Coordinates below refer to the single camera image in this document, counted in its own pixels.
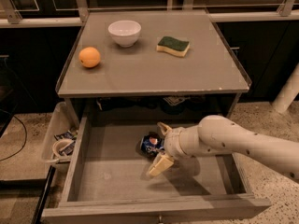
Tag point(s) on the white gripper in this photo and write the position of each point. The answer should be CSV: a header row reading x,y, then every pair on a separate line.
x,y
171,144

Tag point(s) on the blue pepsi can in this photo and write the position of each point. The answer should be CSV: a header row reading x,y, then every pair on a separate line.
x,y
152,145

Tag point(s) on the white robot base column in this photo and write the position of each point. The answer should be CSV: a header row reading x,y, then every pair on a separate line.
x,y
288,93

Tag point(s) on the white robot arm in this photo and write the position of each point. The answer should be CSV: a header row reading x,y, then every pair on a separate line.
x,y
215,135

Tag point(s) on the open grey top drawer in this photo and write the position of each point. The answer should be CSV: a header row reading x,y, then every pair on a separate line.
x,y
107,182

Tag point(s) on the grey counter cabinet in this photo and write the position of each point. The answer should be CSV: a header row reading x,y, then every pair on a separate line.
x,y
208,68

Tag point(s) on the green and yellow sponge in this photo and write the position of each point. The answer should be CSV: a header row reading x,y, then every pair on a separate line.
x,y
173,46

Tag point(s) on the clear plastic bin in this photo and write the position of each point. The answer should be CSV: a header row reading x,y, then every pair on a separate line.
x,y
60,122

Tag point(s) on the roll of tape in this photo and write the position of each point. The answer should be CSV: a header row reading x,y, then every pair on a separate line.
x,y
63,148

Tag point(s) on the orange fruit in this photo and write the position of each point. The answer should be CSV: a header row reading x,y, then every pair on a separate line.
x,y
89,57

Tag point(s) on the white ceramic bowl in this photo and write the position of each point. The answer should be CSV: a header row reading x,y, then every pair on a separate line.
x,y
124,33

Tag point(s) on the metal railing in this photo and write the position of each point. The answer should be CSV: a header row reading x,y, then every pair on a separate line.
x,y
32,13

